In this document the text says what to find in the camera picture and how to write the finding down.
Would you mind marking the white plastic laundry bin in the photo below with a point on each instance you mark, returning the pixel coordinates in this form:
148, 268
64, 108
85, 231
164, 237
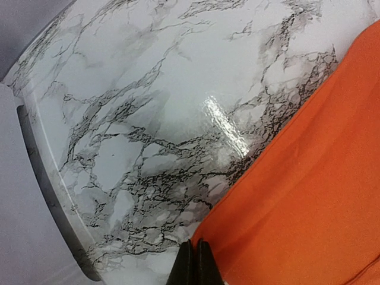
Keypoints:
33, 250

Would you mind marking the orange t-shirt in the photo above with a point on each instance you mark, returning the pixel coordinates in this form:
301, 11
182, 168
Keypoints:
307, 210

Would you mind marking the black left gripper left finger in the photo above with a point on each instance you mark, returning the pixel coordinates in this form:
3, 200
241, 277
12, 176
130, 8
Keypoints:
183, 269

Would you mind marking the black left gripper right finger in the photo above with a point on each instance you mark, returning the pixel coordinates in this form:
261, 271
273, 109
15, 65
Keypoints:
207, 270

